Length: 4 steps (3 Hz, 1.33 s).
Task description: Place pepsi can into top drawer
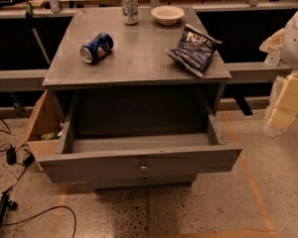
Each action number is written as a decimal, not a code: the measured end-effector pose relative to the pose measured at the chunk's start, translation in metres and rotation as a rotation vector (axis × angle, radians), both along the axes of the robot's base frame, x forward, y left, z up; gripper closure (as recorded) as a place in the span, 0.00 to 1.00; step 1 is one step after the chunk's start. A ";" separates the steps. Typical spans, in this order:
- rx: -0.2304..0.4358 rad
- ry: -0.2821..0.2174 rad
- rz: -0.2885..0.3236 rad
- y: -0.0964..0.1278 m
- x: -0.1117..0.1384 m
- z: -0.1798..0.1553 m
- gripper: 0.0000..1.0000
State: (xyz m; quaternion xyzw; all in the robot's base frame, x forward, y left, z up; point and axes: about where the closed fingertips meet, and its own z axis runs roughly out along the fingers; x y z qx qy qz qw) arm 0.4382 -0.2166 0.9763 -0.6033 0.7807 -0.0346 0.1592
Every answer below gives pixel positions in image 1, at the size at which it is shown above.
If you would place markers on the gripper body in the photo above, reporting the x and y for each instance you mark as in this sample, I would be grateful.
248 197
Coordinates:
296 40

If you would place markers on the blue pepsi can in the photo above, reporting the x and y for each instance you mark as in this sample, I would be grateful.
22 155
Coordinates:
97 49

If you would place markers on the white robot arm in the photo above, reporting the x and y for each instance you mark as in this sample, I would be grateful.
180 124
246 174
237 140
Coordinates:
282 46

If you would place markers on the silver green soda can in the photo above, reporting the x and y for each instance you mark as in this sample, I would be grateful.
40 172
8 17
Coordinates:
130 11

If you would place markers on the open grey top drawer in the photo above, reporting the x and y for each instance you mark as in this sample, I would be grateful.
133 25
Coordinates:
123 139

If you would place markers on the dark blue chip bag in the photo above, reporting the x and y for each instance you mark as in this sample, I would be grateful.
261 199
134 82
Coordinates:
194 50

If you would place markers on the white paper bowl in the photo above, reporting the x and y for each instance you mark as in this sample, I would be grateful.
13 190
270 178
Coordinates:
167 15

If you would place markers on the grey wooden cabinet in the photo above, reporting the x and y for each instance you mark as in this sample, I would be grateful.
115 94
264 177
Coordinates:
137 62

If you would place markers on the brown cardboard box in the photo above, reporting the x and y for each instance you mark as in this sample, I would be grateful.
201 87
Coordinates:
44 120

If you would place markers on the black power adapter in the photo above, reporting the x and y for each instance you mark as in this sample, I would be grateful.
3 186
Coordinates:
11 156

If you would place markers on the black stand base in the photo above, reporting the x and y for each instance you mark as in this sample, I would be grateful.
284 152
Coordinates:
6 202

